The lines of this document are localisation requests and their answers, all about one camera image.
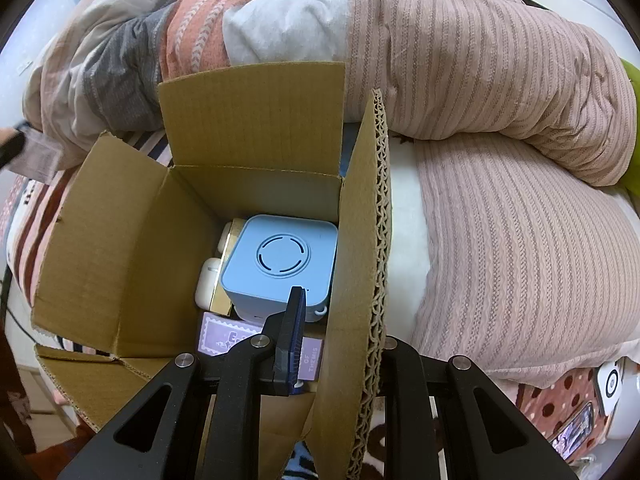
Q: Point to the red polka dot blanket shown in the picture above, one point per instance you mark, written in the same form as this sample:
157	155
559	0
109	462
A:
550	400

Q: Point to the white round device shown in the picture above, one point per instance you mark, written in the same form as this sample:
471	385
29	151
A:
611	385

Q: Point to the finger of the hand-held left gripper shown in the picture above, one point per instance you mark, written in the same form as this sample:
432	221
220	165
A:
12	145

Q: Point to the purple rectangular box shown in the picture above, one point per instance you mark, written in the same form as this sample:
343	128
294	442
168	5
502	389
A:
225	335

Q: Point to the pink ribbed pillow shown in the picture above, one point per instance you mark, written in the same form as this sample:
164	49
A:
510	260

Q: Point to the small white box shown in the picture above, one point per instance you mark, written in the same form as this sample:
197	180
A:
225	237

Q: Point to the green plush toy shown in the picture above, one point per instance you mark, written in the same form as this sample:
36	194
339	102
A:
631	85

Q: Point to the gold and white box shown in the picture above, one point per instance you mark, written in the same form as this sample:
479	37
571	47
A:
222	300

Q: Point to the brown cardboard box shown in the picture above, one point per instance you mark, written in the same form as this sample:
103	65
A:
125	260

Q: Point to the white earbud case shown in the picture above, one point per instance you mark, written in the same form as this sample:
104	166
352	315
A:
207	282

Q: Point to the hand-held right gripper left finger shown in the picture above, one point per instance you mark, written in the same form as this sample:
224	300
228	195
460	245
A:
294	340

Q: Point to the smartphone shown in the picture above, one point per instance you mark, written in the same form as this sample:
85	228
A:
572	432

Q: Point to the pink and grey quilt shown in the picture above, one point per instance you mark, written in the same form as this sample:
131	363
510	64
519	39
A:
450	50

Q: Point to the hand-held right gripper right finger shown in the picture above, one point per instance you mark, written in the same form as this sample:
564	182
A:
402	377

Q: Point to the blue square plastic box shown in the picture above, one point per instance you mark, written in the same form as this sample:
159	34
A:
280	255

